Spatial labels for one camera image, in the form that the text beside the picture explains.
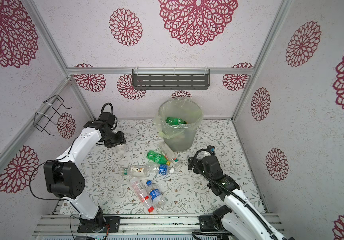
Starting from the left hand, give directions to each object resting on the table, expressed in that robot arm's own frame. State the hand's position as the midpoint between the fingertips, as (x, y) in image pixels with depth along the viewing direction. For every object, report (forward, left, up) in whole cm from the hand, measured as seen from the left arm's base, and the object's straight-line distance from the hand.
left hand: (121, 145), depth 88 cm
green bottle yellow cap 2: (+18, -30, +1) cm, 35 cm away
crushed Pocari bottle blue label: (-11, -24, -9) cm, 28 cm away
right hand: (-11, -42, +3) cm, 44 cm away
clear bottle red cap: (-24, -13, -10) cm, 29 cm away
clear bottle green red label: (-5, -31, -10) cm, 33 cm away
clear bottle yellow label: (-4, 0, +2) cm, 4 cm away
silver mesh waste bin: (+7, -35, -3) cm, 36 cm away
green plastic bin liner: (+22, -38, +8) cm, 45 cm away
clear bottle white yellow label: (-12, -8, -9) cm, 17 cm away
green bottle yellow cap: (-4, -21, -9) cm, 23 cm away
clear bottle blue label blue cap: (-26, -21, -8) cm, 35 cm away
